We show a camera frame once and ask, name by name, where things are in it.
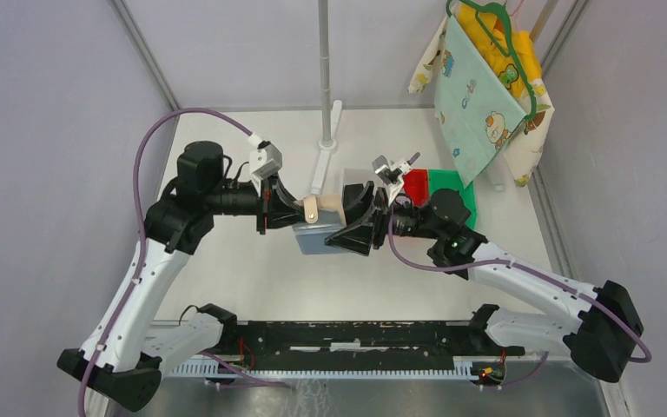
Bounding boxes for cream patterned cloth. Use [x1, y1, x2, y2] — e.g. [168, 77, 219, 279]
[407, 17, 555, 187]

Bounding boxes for red plastic bin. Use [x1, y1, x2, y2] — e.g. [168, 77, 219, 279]
[401, 169, 430, 207]

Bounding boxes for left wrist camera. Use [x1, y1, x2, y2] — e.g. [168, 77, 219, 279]
[249, 141, 283, 180]

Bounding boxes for green clothes hanger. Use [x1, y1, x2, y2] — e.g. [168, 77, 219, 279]
[446, 1, 543, 122]

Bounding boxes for beige card holder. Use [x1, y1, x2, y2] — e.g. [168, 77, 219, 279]
[296, 194, 347, 225]

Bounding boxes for white stand base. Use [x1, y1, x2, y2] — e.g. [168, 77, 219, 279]
[309, 100, 343, 195]

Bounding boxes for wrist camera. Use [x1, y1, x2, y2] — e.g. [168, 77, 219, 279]
[249, 141, 283, 180]
[372, 155, 413, 189]

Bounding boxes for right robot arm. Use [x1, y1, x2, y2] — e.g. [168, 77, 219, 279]
[324, 182, 652, 383]

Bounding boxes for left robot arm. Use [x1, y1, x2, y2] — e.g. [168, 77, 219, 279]
[57, 138, 304, 412]

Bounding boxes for green plastic bin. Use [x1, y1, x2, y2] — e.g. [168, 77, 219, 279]
[428, 169, 478, 230]

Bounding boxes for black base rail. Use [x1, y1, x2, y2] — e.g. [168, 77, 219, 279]
[201, 321, 525, 372]

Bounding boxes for yellow cloth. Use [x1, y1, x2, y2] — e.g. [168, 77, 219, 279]
[457, 3, 547, 99]

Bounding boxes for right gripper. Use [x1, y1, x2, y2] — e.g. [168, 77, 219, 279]
[324, 182, 442, 257]

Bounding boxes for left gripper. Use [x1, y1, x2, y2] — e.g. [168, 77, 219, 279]
[206, 170, 314, 235]

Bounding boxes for mint cartoon cloth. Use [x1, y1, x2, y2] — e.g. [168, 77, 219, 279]
[434, 17, 526, 187]

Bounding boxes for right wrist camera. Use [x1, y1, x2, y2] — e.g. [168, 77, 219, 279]
[372, 155, 413, 189]

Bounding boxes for white cable duct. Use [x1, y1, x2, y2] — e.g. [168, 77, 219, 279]
[164, 356, 479, 381]

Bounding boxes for grey stand pole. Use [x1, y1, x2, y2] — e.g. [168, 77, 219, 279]
[317, 0, 334, 149]

